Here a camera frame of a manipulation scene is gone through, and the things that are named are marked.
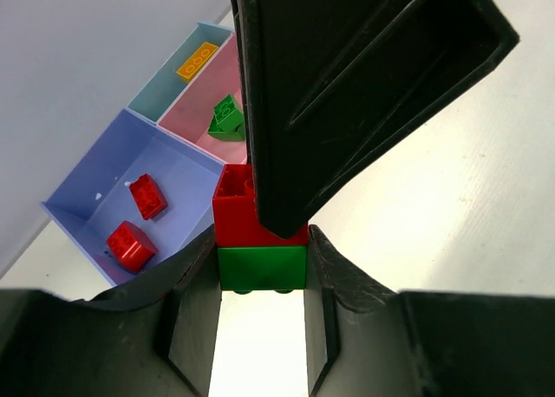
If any red lego brick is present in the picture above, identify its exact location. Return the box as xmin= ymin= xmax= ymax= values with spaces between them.
xmin=129 ymin=173 xmax=168 ymax=220

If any red round printed lego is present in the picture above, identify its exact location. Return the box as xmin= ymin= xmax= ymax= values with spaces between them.
xmin=107 ymin=220 xmax=159 ymax=273

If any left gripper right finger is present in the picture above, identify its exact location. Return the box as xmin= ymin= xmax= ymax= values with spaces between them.
xmin=304 ymin=226 xmax=554 ymax=396

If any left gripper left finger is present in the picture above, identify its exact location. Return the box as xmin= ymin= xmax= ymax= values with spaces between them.
xmin=1 ymin=229 xmax=222 ymax=396

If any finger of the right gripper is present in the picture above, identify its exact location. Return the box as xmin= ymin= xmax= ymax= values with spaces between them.
xmin=231 ymin=0 xmax=519 ymax=238

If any pink container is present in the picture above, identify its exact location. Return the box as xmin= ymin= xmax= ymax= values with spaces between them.
xmin=158 ymin=34 xmax=247 ymax=164

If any teal container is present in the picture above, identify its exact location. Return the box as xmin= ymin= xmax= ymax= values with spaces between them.
xmin=127 ymin=22 xmax=232 ymax=123

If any green curved lego brick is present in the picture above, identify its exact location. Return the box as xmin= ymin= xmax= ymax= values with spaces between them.
xmin=213 ymin=94 xmax=244 ymax=132

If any yellow red green lego stack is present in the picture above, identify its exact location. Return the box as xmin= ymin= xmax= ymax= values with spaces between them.
xmin=212 ymin=164 xmax=309 ymax=294

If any yellow lego brick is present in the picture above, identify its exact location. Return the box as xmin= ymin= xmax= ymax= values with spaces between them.
xmin=176 ymin=42 xmax=219 ymax=82

